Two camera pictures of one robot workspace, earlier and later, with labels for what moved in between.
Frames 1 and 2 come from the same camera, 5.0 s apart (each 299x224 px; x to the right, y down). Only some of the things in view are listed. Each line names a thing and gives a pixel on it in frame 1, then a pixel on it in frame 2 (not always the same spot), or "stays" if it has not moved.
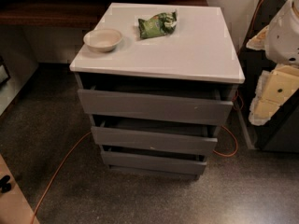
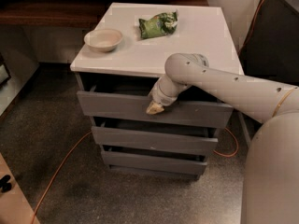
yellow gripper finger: (258, 42) → (165, 91)
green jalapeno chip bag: (158, 25) stays
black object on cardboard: (4, 185) stays
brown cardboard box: (14, 207) stays
